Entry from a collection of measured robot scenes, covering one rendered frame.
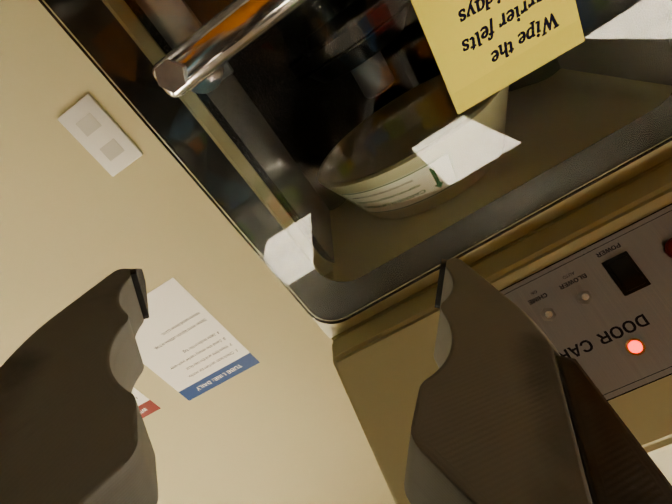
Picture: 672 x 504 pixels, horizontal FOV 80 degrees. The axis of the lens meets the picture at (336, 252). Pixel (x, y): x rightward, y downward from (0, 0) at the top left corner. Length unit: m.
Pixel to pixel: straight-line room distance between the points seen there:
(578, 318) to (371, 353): 0.14
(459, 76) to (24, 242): 0.82
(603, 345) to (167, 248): 0.71
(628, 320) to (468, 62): 0.18
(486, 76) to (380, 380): 0.21
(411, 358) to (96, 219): 0.67
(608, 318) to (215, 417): 0.94
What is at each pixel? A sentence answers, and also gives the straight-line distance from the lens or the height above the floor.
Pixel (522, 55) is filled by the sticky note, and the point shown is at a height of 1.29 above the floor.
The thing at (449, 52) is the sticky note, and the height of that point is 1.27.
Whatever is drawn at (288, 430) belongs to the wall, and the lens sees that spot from 1.13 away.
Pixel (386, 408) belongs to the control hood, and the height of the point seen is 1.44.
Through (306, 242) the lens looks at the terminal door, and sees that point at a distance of 0.27.
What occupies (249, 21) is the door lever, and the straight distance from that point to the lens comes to 0.19.
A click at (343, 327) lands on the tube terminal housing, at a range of 0.33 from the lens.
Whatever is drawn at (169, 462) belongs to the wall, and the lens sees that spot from 1.28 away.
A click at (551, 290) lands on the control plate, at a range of 0.30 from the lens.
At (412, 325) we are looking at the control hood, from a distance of 0.30.
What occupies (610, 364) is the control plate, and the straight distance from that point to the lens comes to 0.31.
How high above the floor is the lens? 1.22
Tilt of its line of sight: 25 degrees up
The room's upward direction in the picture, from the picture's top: 143 degrees clockwise
